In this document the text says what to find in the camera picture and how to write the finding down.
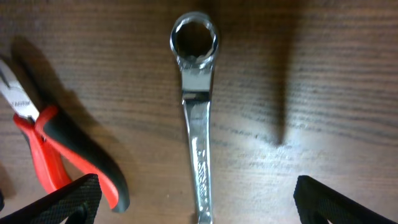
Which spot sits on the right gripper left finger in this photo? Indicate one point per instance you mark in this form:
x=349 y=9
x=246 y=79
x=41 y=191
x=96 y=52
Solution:
x=76 y=202

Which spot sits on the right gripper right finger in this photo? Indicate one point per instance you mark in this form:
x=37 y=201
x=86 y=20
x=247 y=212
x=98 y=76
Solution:
x=318 y=204

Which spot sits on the red diagonal cutting pliers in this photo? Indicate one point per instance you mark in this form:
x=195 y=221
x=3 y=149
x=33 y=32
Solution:
x=53 y=136

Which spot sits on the silver ring wrench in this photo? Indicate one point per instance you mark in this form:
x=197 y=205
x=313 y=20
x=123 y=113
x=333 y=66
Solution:
x=197 y=76

